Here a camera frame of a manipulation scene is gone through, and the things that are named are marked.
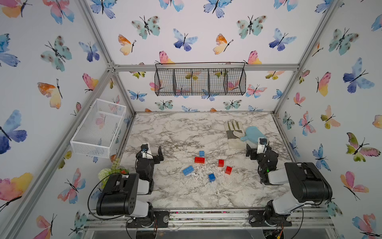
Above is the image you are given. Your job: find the red 2x2 lego brick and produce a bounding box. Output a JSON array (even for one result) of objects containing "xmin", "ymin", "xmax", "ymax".
[
  {"xmin": 218, "ymin": 159, "xmax": 224, "ymax": 167},
  {"xmin": 225, "ymin": 166, "xmax": 232, "ymax": 175}
]

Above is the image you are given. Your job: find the blue 2x4 lego brick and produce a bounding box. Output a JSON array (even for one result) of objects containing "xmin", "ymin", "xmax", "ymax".
[{"xmin": 182, "ymin": 166, "xmax": 195, "ymax": 176}]

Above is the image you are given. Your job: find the red 2x4 lego brick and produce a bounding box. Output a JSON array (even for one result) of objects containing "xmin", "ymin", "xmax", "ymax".
[{"xmin": 195, "ymin": 157, "xmax": 206, "ymax": 164}]

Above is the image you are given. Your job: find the blue 2x2 lego brick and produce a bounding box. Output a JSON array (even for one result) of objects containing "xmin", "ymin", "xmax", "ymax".
[{"xmin": 208, "ymin": 173, "xmax": 216, "ymax": 182}]

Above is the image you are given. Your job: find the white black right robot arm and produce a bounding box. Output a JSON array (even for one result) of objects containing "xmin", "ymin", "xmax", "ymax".
[{"xmin": 246, "ymin": 138, "xmax": 333, "ymax": 227}]

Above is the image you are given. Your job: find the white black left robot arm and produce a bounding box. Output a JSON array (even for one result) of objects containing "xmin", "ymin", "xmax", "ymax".
[{"xmin": 88, "ymin": 144, "xmax": 164, "ymax": 224}]

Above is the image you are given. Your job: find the grey white work glove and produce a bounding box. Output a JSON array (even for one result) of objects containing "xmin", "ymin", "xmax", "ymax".
[{"xmin": 224, "ymin": 119, "xmax": 246, "ymax": 150}]

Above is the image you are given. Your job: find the potted artificial flower plant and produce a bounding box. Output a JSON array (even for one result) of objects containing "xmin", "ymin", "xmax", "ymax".
[{"xmin": 98, "ymin": 158, "xmax": 129, "ymax": 189}]

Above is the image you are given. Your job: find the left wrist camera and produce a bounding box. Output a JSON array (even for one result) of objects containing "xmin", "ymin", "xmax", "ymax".
[{"xmin": 141, "ymin": 149, "xmax": 153, "ymax": 159}]

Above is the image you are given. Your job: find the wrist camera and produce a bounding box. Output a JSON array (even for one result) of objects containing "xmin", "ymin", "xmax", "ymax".
[
  {"xmin": 257, "ymin": 138, "xmax": 268, "ymax": 154},
  {"xmin": 141, "ymin": 149, "xmax": 153, "ymax": 159}
]

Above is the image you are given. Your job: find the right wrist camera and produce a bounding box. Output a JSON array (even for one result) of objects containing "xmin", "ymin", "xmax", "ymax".
[{"xmin": 257, "ymin": 138, "xmax": 268, "ymax": 154}]

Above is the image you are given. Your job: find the white mesh wall basket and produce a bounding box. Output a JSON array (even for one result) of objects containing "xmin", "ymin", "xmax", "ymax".
[{"xmin": 70, "ymin": 99, "xmax": 126, "ymax": 158}]

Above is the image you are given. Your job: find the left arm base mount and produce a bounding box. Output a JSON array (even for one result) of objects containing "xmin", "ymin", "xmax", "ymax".
[{"xmin": 126, "ymin": 210, "xmax": 170, "ymax": 229}]

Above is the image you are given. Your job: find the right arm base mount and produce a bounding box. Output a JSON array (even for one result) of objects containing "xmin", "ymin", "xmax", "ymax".
[{"xmin": 248, "ymin": 210, "xmax": 292, "ymax": 227}]

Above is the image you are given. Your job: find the aluminium front rail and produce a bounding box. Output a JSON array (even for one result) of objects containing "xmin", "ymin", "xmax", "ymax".
[{"xmin": 85, "ymin": 207, "xmax": 335, "ymax": 231}]

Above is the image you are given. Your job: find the black wire wall basket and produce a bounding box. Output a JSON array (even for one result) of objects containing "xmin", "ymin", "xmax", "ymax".
[{"xmin": 151, "ymin": 62, "xmax": 247, "ymax": 97}]

